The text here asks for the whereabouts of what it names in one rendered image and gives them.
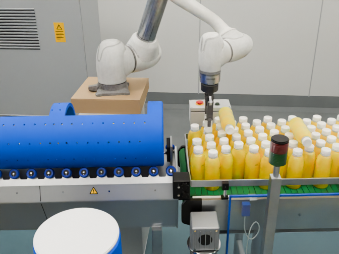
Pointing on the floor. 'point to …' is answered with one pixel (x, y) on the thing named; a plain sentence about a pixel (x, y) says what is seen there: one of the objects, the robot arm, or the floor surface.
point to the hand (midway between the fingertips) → (208, 123)
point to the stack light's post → (271, 214)
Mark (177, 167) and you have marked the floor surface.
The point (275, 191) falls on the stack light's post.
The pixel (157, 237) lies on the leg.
